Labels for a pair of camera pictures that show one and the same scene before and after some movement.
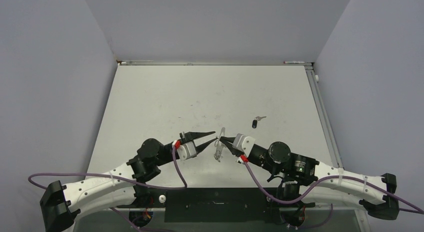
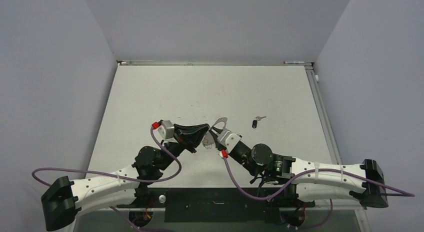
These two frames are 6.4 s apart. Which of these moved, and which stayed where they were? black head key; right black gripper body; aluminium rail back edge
Moved: right black gripper body
Stayed: black head key; aluminium rail back edge
